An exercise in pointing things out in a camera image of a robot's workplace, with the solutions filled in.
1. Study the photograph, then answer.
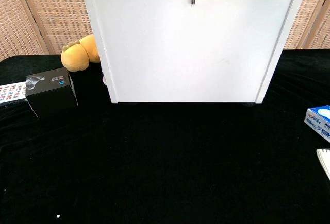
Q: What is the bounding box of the white cabinet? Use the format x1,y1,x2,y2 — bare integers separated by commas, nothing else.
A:
78,0,312,106

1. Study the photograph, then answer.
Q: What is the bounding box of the black velvet tablecloth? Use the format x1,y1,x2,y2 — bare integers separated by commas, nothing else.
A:
0,48,330,224

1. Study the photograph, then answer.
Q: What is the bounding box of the orange plush toy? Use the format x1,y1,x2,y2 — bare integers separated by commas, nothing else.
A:
60,33,101,73

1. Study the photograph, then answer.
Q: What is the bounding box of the black product box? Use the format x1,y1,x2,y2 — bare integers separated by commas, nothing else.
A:
25,66,79,118

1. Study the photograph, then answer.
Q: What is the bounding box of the woven folding screen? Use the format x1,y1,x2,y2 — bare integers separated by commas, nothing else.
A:
282,0,330,51
0,0,94,62

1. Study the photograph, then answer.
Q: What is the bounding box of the long blue and white box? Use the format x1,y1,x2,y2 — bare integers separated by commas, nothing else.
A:
304,105,330,143

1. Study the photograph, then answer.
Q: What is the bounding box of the white notebook edge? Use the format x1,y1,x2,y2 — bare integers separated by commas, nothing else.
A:
316,148,330,180

